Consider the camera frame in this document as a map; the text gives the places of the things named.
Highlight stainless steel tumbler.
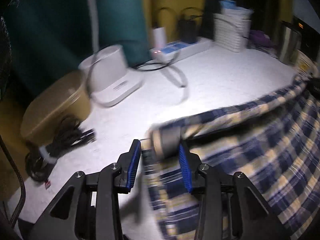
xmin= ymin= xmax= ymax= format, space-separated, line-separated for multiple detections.
xmin=277 ymin=21 xmax=301 ymax=64

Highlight brown oval lidded container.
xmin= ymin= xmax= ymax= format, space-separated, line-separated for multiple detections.
xmin=20 ymin=70 xmax=91 ymax=146

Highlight yellow curtain left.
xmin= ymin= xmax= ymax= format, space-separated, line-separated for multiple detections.
xmin=142 ymin=0 xmax=205 ymax=46

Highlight white plastic basket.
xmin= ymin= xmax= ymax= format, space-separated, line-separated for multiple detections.
xmin=213 ymin=14 xmax=251 ymax=53

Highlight white charger plug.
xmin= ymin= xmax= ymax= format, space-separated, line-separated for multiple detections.
xmin=152 ymin=27 xmax=167 ymax=49

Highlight blue yellow plaid pants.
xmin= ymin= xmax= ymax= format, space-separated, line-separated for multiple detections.
xmin=142 ymin=74 xmax=319 ymax=239

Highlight white tablecloth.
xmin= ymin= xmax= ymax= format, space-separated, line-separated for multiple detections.
xmin=20 ymin=46 xmax=295 ymax=223

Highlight black power adapter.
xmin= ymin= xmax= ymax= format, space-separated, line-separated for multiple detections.
xmin=178 ymin=20 xmax=197 ymax=44

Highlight yellow curtain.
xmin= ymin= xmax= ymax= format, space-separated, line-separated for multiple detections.
xmin=278 ymin=0 xmax=293 ymax=23
xmin=142 ymin=0 xmax=205 ymax=46

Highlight teal curtain left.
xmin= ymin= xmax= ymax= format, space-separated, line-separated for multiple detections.
xmin=6 ymin=0 xmax=149 ymax=81

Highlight yellow curtain right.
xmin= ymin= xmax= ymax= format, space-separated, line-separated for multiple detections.
xmin=278 ymin=0 xmax=293 ymax=23

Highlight white cartoon mug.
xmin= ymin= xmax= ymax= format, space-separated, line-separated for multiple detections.
xmin=295 ymin=50 xmax=319 ymax=78

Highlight coiled black cable bundle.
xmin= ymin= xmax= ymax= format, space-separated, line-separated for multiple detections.
xmin=24 ymin=116 xmax=98 ymax=183

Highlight purple cloth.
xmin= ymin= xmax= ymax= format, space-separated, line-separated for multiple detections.
xmin=249 ymin=30 xmax=273 ymax=48

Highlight white power strip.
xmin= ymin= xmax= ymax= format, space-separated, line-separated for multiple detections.
xmin=150 ymin=37 xmax=213 ymax=62

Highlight white desk lamp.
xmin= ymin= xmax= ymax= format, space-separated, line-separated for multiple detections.
xmin=79 ymin=0 xmax=143 ymax=108

